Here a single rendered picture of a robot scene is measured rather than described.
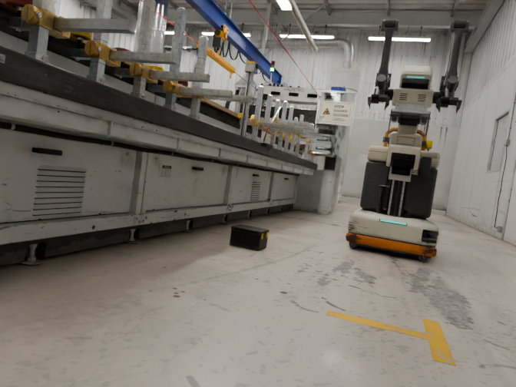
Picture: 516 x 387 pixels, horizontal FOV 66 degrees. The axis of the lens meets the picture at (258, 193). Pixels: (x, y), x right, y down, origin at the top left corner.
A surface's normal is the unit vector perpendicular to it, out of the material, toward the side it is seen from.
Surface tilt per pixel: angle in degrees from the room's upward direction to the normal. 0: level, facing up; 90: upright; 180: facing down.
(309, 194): 90
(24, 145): 90
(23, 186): 90
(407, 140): 98
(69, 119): 90
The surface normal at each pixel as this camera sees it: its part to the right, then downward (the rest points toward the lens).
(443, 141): -0.31, 0.00
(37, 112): 0.94, 0.14
